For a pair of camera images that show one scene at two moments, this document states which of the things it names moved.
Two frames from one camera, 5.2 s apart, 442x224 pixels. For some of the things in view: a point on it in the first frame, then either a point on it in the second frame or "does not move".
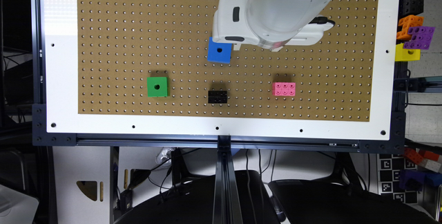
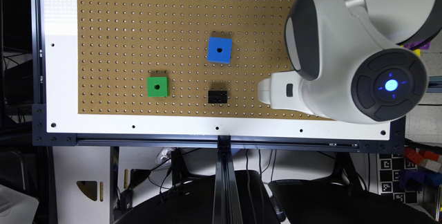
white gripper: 230,24 → 281,90
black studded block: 217,97 does not move
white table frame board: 61,70 does not move
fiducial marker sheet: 389,166 does not move
